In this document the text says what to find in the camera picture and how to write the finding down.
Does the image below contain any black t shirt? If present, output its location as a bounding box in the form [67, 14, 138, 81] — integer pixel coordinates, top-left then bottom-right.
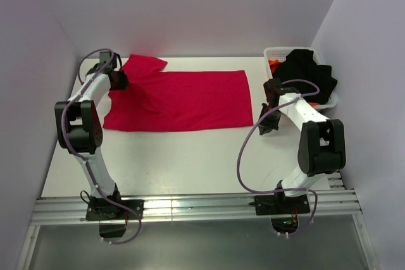
[273, 49, 337, 105]

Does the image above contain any orange t shirt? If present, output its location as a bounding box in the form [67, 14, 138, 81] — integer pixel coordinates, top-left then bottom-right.
[268, 59, 283, 77]

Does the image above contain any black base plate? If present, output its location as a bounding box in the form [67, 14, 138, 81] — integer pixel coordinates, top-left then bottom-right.
[249, 193, 311, 216]
[85, 197, 144, 221]

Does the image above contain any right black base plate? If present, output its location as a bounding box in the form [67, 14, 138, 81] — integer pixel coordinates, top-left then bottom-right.
[249, 193, 311, 216]

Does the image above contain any red t shirt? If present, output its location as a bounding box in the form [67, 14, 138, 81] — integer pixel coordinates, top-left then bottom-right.
[103, 54, 253, 132]

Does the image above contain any white plastic basket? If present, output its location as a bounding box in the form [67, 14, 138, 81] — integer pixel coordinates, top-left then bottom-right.
[263, 46, 338, 111]

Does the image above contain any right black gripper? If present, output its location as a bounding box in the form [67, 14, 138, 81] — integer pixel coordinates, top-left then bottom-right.
[258, 103, 283, 135]

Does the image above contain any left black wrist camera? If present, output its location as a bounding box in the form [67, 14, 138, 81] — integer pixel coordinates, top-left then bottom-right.
[99, 51, 122, 70]

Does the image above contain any aluminium rail frame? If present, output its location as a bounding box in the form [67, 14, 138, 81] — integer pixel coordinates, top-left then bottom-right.
[17, 173, 380, 269]

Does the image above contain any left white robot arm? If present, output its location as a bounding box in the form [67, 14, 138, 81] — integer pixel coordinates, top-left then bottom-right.
[54, 59, 128, 219]

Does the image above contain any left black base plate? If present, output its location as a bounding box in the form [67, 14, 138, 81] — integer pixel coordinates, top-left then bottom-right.
[85, 197, 144, 221]

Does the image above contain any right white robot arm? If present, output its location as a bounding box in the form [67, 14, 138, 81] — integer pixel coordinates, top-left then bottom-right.
[258, 78, 346, 213]

